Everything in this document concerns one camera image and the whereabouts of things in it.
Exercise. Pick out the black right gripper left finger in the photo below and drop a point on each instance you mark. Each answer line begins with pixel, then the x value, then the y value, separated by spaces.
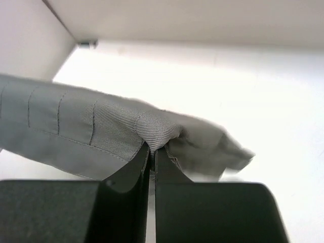
pixel 111 210

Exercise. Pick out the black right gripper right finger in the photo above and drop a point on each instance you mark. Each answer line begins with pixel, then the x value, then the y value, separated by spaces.
pixel 188 211

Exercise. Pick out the grey pleated skirt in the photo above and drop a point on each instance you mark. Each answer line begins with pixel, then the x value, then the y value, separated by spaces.
pixel 92 134

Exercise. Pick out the blue left corner label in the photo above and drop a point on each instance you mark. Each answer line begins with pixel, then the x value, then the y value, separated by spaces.
pixel 88 43

